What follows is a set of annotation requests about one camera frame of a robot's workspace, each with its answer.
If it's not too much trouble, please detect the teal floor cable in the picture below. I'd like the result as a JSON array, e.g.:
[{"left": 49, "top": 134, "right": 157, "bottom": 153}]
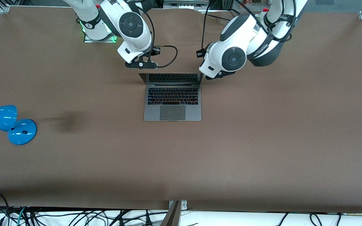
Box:
[{"left": 17, "top": 207, "right": 27, "bottom": 226}]

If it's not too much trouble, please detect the aluminium strut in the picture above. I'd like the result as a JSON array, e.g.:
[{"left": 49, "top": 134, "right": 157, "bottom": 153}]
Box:
[{"left": 160, "top": 201, "right": 181, "bottom": 226}]

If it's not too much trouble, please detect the grey laptop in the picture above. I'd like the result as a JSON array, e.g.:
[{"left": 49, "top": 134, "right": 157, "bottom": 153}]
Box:
[{"left": 138, "top": 73, "right": 204, "bottom": 122}]

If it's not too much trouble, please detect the small metal table bracket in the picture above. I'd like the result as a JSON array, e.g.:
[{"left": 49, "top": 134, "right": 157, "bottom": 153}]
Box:
[{"left": 168, "top": 200, "right": 188, "bottom": 210}]

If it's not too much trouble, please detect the blue desk lamp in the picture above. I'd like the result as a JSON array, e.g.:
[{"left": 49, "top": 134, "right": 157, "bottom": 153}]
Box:
[{"left": 0, "top": 105, "right": 38, "bottom": 146}]

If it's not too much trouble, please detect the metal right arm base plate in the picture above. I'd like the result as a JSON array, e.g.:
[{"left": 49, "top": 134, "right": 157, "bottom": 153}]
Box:
[{"left": 84, "top": 31, "right": 118, "bottom": 43}]

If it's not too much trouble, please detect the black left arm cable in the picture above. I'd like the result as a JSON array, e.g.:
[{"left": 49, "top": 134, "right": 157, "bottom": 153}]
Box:
[{"left": 201, "top": 0, "right": 214, "bottom": 52}]

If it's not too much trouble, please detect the grey background device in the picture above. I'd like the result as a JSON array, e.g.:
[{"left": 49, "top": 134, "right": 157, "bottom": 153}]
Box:
[{"left": 164, "top": 0, "right": 210, "bottom": 10}]

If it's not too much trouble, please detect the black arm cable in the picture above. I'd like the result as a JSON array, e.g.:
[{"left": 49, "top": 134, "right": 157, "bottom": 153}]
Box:
[
  {"left": 131, "top": 0, "right": 178, "bottom": 68},
  {"left": 201, "top": 0, "right": 214, "bottom": 52}
]

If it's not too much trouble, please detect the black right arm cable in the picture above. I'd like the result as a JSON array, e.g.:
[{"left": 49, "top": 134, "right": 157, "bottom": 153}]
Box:
[{"left": 131, "top": 0, "right": 178, "bottom": 68}]

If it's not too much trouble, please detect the long black table cable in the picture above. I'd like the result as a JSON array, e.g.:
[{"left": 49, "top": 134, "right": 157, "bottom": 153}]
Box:
[{"left": 206, "top": 14, "right": 232, "bottom": 22}]

